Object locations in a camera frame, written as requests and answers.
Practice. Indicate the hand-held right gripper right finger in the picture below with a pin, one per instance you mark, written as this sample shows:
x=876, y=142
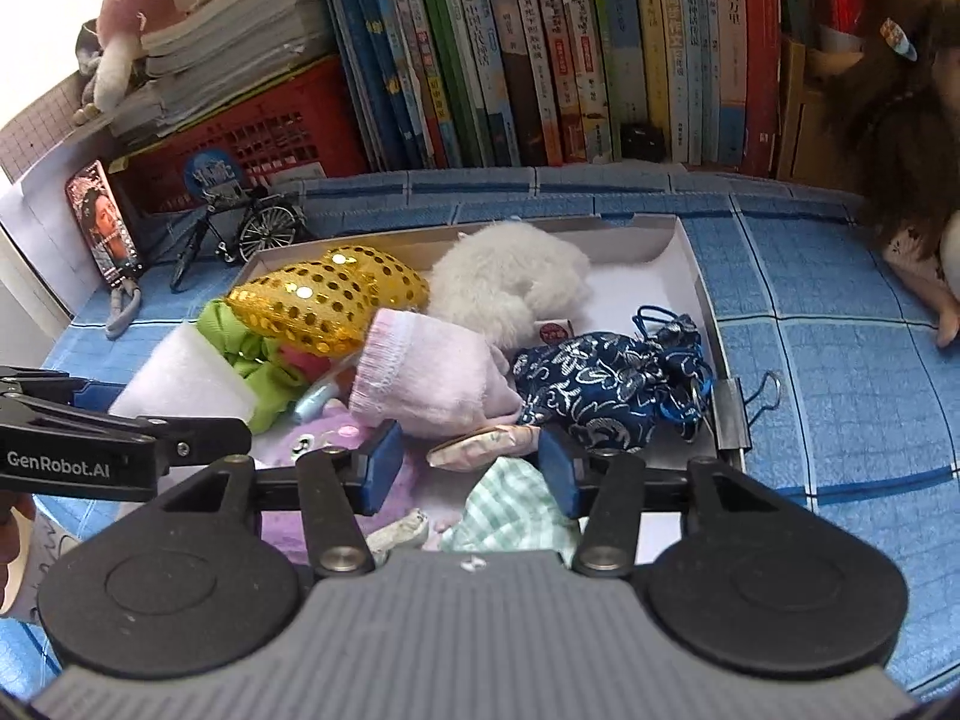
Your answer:
x=559, y=472

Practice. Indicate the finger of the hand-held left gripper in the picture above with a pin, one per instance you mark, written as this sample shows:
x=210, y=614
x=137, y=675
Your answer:
x=97, y=395
x=202, y=439

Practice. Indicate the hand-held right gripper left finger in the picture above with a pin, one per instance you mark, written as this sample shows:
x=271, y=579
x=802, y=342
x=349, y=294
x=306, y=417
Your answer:
x=382, y=465

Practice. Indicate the rag doll green striped dress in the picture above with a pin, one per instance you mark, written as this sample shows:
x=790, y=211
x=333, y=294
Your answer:
x=510, y=502

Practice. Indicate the white foam block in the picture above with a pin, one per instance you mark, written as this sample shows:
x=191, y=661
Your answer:
x=187, y=382

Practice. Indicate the purple plush toy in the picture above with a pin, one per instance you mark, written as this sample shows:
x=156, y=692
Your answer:
x=315, y=450

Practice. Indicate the green scrunchie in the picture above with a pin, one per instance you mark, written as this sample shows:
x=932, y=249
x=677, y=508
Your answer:
x=255, y=382

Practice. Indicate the dark blue floral pouch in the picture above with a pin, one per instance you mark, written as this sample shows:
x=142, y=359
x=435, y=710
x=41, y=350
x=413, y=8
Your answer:
x=600, y=382

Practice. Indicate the red scrunchie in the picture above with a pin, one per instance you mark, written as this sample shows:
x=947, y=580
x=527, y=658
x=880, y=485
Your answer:
x=304, y=364

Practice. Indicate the gold sequin heart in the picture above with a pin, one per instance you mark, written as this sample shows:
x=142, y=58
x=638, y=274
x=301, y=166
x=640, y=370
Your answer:
x=330, y=300

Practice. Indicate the white furry plush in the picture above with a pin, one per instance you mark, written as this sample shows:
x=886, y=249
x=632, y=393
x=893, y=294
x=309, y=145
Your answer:
x=502, y=270

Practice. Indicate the white cardboard box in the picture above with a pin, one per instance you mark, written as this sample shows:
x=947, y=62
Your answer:
x=645, y=277

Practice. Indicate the small red label tag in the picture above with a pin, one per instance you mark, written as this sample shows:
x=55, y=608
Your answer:
x=555, y=331

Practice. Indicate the white paper sheets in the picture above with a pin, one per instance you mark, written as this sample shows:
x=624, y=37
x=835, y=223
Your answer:
x=37, y=240

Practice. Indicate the portrait picture card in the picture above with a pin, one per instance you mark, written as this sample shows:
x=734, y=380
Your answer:
x=101, y=225

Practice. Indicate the black binder clip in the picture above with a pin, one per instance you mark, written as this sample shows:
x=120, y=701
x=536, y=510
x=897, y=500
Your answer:
x=739, y=412

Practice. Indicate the black miniature bicycle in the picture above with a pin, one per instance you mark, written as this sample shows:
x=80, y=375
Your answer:
x=259, y=229

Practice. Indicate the grid cutting mat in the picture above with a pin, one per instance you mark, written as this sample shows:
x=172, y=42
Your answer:
x=37, y=135

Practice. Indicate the grey plush toy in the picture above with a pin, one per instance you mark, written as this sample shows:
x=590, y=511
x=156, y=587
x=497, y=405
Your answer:
x=90, y=75

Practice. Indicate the red plastic basket with sticker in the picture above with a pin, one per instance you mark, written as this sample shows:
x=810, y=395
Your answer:
x=300, y=127

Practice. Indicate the small black object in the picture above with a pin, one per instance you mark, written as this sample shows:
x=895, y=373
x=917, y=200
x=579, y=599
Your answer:
x=643, y=142

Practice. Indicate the stack of flat books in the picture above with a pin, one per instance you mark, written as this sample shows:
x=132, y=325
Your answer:
x=225, y=37

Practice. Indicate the pink and white plush toy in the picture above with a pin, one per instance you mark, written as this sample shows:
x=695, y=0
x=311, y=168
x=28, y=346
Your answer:
x=131, y=7

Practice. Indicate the brown cardboard piece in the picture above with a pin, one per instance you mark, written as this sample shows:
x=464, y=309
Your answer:
x=799, y=112

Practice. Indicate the row of upright books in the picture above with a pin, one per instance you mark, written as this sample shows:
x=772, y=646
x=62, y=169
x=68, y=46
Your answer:
x=562, y=37

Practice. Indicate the brown-haired doll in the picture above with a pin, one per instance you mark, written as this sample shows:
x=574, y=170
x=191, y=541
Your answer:
x=907, y=127

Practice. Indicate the red can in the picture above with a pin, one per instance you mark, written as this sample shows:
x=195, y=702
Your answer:
x=844, y=0

